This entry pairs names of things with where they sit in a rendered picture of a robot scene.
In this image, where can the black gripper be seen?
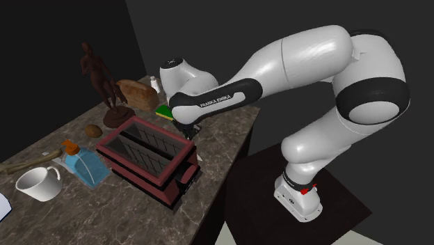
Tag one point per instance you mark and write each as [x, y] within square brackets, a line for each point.
[187, 129]

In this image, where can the small brown potato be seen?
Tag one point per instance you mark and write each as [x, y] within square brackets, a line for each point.
[93, 131]

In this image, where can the white flat object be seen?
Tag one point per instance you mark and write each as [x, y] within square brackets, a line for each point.
[3, 205]

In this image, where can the brown human figure statue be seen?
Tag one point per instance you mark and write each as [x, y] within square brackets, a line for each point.
[101, 81]

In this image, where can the white mug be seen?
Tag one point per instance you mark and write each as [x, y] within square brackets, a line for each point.
[39, 185]

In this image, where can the dark robot stand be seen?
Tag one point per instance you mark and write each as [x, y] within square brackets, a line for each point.
[261, 210]

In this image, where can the green and yellow sponge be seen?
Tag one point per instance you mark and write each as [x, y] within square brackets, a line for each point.
[164, 111]

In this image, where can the small white bottle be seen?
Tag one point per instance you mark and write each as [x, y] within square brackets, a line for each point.
[154, 83]

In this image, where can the brown bread loaf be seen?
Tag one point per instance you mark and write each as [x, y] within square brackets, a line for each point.
[139, 95]

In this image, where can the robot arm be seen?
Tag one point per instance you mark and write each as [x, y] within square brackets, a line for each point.
[315, 54]

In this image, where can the blue soap dispenser bottle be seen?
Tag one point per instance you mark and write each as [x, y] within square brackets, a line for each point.
[86, 164]

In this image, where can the red toaster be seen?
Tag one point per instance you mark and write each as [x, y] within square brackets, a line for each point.
[149, 159]

